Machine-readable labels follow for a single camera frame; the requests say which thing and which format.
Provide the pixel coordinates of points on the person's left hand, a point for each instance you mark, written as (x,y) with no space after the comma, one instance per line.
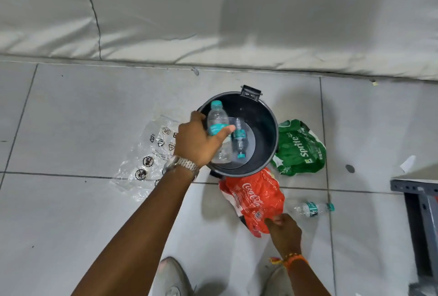
(193,143)

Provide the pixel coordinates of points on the person's right hand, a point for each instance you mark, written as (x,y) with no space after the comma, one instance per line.
(285,236)

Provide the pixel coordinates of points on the person's right fingers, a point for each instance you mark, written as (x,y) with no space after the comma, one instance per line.
(273,219)

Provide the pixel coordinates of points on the person's left thumb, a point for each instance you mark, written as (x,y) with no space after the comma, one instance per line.
(224,132)

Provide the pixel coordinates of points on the clear bottle with teal cap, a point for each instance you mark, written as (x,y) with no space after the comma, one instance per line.
(219,124)

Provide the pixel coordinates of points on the red plastic wrapper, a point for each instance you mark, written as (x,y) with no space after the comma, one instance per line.
(255,200)

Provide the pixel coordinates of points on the person's right forearm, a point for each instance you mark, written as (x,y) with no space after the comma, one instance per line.
(306,278)

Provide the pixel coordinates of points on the person's left forearm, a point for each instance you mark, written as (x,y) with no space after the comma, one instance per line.
(135,234)

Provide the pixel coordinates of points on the small clear bottle teal label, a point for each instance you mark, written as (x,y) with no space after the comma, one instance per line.
(240,140)

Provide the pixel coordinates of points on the black round trash bin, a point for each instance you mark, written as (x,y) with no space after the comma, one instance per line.
(255,124)

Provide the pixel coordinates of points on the crushed clear bottle teal cap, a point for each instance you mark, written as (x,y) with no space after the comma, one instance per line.
(313,209)

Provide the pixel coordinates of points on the orange thread wristband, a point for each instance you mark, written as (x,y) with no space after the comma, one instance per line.
(289,260)

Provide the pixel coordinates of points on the silver wristwatch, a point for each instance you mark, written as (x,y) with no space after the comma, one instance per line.
(183,163)

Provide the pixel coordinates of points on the person's grey right shoe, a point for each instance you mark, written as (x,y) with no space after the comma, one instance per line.
(279,282)

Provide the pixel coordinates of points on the person's grey shoe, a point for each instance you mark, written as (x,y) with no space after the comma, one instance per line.
(171,277)
(279,282)

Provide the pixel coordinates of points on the green plastic wrapper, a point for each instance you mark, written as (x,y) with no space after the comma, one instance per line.
(300,148)

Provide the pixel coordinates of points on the clear plastic bag black symbols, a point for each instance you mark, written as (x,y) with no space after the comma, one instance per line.
(150,159)

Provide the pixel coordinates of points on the person's grey left shoe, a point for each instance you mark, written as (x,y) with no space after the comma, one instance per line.
(171,277)

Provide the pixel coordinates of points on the grey fabric cover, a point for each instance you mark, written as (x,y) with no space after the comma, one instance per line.
(219,12)

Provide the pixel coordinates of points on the white paper scrap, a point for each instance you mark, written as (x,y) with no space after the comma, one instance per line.
(408,163)

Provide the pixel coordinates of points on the grey metal rack frame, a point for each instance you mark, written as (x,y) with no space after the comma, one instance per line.
(419,227)

